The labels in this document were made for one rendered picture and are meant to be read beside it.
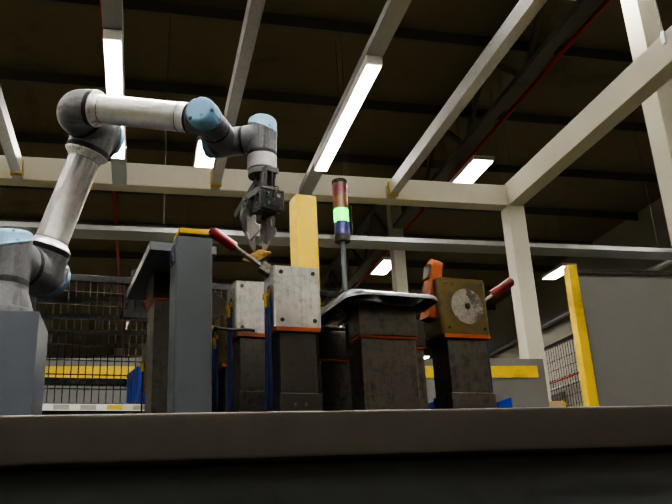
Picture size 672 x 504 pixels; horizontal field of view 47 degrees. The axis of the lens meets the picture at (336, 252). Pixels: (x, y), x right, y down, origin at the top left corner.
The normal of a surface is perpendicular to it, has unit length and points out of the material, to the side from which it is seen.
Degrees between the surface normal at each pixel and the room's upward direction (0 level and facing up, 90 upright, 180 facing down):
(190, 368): 90
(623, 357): 90
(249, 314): 90
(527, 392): 90
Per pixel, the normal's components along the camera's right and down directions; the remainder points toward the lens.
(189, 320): 0.37, -0.33
